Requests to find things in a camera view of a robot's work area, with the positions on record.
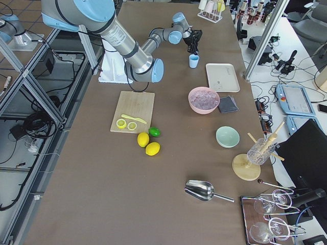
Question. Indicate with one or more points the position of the black phone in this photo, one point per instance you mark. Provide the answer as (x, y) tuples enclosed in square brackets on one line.
[(322, 108)]

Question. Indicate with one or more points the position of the wooden cutting board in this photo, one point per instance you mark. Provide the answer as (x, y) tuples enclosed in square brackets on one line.
[(134, 104)]

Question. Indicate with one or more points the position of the teach pendant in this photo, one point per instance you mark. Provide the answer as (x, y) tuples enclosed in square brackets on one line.
[(294, 122), (294, 100)]

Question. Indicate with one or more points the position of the yellow lemon upper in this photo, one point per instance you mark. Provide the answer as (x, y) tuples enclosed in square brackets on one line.
[(143, 139)]

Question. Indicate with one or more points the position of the textured clear glass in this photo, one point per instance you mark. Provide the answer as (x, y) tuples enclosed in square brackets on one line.
[(255, 156)]

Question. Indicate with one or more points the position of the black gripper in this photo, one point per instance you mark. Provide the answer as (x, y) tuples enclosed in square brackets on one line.
[(191, 41)]

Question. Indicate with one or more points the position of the aluminium frame post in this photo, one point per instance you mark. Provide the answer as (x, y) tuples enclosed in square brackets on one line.
[(272, 23)]

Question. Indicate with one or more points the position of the black monitor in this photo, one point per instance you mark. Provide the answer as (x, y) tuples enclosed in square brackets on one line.
[(305, 156)]

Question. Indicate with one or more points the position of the teach pendant upper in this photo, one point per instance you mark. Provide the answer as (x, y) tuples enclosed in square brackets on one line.
[(294, 100)]

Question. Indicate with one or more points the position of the grey folded cloth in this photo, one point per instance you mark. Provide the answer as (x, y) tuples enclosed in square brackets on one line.
[(227, 104)]

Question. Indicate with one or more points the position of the yellow lemon lower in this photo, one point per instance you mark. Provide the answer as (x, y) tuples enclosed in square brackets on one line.
[(152, 148)]

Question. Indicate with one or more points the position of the yellow lemon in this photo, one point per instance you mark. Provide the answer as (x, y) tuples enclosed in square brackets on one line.
[(152, 148), (143, 139)]

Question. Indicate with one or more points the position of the white camera pillar base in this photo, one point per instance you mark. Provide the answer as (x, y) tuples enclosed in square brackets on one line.
[(112, 69)]

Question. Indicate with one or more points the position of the lemon slice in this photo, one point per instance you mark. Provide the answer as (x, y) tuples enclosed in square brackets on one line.
[(121, 123)]

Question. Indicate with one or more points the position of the wooden glass stand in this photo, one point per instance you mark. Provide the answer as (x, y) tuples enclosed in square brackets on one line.
[(248, 171)]

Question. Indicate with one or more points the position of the teach pendant lower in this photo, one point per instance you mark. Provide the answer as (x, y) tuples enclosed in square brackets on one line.
[(294, 122)]

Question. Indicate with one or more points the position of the white cup rack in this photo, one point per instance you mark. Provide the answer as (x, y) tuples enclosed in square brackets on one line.
[(211, 10)]

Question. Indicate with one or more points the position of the wine glass tray rack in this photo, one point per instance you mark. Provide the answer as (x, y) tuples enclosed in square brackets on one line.
[(265, 220)]

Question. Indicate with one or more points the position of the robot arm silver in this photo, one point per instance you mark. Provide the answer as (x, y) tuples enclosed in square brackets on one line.
[(99, 17), (12, 29)]

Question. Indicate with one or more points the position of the light blue cup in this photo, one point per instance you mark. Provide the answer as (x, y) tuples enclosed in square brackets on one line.
[(193, 60)]

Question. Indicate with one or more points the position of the yellow plastic knife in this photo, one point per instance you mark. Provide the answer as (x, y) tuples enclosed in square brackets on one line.
[(134, 118)]

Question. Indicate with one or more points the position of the mint green bowl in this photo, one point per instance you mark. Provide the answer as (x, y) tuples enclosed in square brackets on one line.
[(227, 137)]

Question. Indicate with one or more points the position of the pink bowl with ice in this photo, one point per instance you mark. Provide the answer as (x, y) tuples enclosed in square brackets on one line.
[(203, 100)]

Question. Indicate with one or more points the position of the green lime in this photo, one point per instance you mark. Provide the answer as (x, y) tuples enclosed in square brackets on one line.
[(154, 131)]

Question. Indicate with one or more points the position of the steel ice scoop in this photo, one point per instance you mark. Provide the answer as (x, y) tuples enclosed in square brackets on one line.
[(203, 190)]

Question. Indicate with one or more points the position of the cream plastic tray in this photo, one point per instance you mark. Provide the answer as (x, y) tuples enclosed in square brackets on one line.
[(222, 77)]

